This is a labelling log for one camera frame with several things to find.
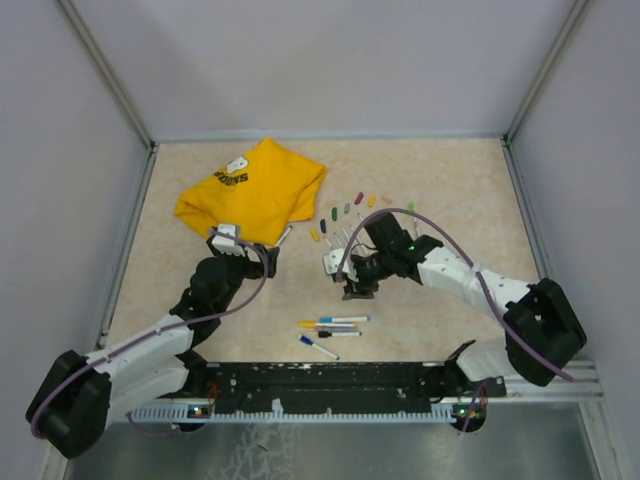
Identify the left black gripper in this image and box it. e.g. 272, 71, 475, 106
207, 238, 278, 314

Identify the lime green cap marker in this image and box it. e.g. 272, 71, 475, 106
411, 215, 420, 239

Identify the navy cap rainbow marker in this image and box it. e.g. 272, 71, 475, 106
333, 232, 343, 248

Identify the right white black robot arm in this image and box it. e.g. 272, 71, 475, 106
323, 209, 587, 396

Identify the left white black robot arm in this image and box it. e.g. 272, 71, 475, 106
25, 244, 280, 459

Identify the navy cap white marker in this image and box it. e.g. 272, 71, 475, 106
275, 225, 293, 247

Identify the cyan cap marker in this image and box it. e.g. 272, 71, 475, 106
318, 316, 371, 324

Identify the yellow cap silver marker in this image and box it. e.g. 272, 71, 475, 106
298, 322, 356, 329

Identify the yellow printed t-shirt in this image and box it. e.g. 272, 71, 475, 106
174, 137, 327, 245

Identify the black cap marker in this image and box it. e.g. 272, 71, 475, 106
317, 330, 362, 338

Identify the blue cap whiteboard marker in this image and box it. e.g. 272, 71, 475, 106
298, 335, 340, 361

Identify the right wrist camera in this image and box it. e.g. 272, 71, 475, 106
322, 248, 358, 283

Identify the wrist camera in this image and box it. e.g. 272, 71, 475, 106
322, 248, 358, 283
207, 223, 245, 256

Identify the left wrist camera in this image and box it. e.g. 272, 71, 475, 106
207, 223, 245, 256

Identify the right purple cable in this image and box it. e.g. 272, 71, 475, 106
335, 207, 576, 434

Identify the purple cable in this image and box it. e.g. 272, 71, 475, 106
335, 207, 576, 434
30, 228, 271, 439

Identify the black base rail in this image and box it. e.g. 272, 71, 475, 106
164, 354, 506, 431

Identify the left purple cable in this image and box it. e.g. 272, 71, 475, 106
30, 228, 271, 439

